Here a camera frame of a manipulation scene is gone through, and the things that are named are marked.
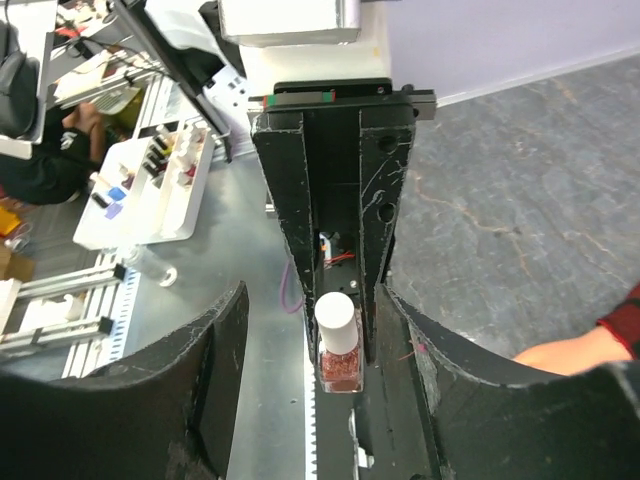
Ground aluminium frame rails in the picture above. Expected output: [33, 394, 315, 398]
[1, 263, 127, 358]

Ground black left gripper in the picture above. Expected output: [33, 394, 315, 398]
[247, 78, 437, 363]

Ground red black plaid shirt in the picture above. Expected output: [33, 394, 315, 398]
[596, 284, 640, 360]

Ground clear glass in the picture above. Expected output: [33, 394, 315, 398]
[118, 245, 178, 287]

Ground white bottle tray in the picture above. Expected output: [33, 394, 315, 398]
[73, 118, 215, 250]

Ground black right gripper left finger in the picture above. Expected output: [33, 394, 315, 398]
[1, 284, 249, 479]

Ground mannequin hand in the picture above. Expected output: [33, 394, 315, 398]
[513, 326, 632, 376]

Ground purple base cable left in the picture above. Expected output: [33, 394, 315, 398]
[279, 259, 306, 315]

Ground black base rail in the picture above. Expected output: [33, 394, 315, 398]
[314, 283, 441, 479]

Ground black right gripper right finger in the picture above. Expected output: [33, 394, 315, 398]
[377, 287, 639, 479]

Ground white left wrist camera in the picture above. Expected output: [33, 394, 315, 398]
[217, 0, 394, 96]

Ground black computer mouse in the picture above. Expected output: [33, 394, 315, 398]
[0, 21, 39, 139]

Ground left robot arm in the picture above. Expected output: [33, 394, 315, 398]
[115, 1, 437, 361]

